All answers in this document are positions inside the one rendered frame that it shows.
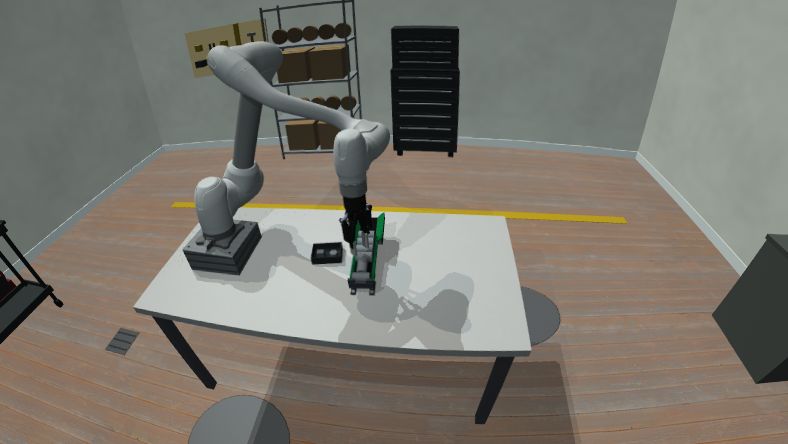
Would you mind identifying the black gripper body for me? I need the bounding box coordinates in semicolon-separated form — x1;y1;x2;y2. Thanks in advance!
343;194;366;221

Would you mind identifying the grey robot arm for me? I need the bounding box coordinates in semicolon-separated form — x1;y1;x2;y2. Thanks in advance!
194;41;390;250

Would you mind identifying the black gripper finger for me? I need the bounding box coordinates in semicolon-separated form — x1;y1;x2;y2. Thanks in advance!
339;213;358;257
358;203;372;249

